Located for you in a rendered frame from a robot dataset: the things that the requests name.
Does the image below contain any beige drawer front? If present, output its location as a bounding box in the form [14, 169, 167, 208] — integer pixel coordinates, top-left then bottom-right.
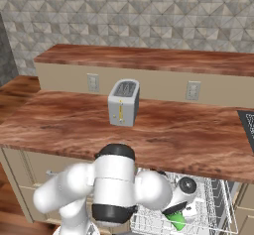
[20, 149, 97, 189]

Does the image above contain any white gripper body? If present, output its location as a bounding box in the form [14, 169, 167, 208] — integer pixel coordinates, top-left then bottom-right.
[161, 196, 207, 219]

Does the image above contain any beige cupboard door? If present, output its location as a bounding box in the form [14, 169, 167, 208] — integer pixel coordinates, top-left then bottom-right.
[19, 185, 67, 224]

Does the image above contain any green cup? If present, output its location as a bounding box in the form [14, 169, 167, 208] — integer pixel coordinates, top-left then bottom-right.
[165, 211, 187, 232]

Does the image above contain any grey wall socket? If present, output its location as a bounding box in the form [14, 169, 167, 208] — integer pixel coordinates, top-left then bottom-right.
[86, 72, 101, 93]
[185, 80, 202, 102]

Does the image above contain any white wire dishwasher rack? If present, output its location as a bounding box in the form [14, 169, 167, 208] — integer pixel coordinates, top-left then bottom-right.
[129, 168, 240, 235]

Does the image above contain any silver toaster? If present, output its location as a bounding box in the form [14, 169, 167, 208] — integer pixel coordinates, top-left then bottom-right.
[107, 78, 141, 128]

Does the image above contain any black hob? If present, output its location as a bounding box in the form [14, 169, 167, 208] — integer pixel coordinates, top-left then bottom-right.
[236, 109, 254, 155]

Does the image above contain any silver drawer handle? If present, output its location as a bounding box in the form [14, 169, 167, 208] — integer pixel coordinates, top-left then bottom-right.
[45, 169, 60, 177]

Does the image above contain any beige cupboard run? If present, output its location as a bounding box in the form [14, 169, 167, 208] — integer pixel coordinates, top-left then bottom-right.
[235, 181, 254, 235]

